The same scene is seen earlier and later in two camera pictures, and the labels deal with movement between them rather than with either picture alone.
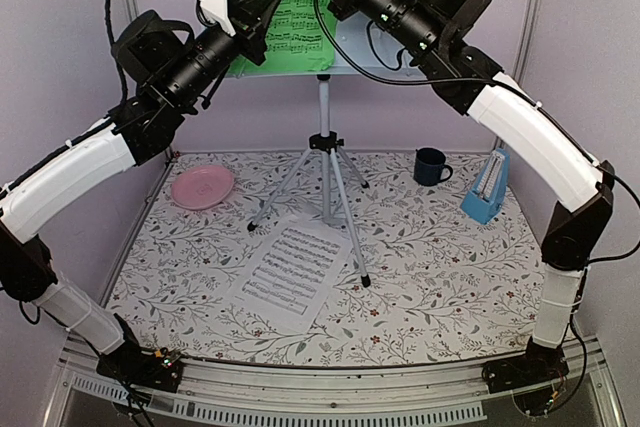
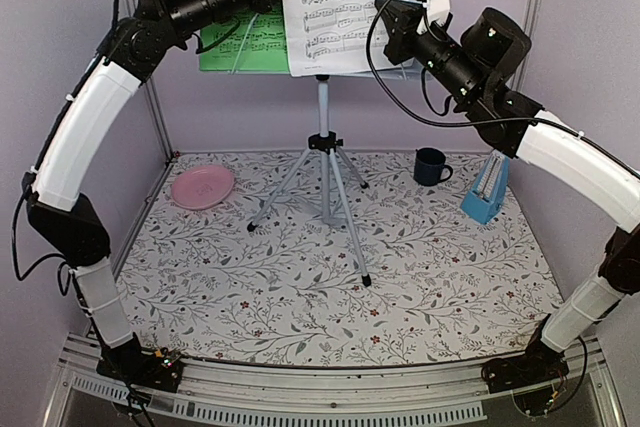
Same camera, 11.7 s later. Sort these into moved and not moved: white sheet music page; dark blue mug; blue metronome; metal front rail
Moved: white sheet music page
Not moved: dark blue mug; metal front rail; blue metronome
